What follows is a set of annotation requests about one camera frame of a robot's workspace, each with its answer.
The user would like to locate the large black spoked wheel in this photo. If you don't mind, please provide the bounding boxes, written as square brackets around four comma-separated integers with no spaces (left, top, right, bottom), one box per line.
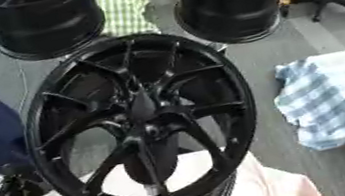
[9,15,274,196]

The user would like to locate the black wheel rim, closed barrel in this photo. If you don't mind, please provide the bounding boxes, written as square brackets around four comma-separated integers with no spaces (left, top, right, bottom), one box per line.
[0,0,113,68]

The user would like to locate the black wheel rim, spokes showing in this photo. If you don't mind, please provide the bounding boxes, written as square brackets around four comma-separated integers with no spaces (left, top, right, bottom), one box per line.
[171,0,312,55]

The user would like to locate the blue and white checked cloth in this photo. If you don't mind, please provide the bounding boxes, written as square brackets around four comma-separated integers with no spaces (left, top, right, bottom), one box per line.
[266,49,345,158]

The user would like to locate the green and white checked cloth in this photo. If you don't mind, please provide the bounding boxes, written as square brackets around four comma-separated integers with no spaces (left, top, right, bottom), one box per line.
[91,0,163,45]

